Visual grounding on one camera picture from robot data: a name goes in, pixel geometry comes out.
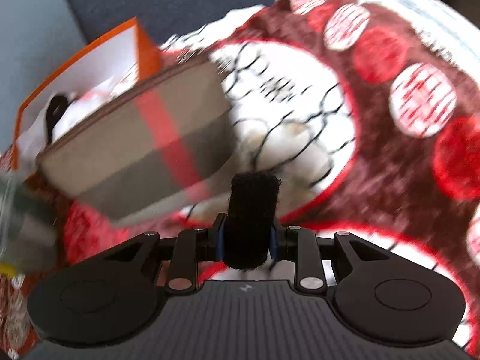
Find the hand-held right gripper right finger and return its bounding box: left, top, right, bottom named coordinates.
left=268, top=217, right=391, bottom=295

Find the white fluffy cloth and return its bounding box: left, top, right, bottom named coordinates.
left=239, top=119, right=333, bottom=181

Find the plaid zip pouch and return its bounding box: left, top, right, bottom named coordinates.
left=35, top=58, right=238, bottom=223

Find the white printed sheet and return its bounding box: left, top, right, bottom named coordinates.
left=394, top=0, right=480, bottom=73

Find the black strap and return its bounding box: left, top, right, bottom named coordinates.
left=44, top=95, right=78, bottom=145

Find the black felt piece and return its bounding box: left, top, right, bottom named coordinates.
left=221, top=170, right=283, bottom=271

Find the orange paper bag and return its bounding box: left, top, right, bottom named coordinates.
left=13, top=17, right=163, bottom=174

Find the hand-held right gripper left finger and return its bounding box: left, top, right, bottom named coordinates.
left=99, top=214, right=226, bottom=294

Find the clear lidded green plastic box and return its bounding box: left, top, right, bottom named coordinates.
left=0, top=174, right=58, bottom=275

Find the red patterned plush blanket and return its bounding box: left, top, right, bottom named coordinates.
left=0, top=0, right=480, bottom=360

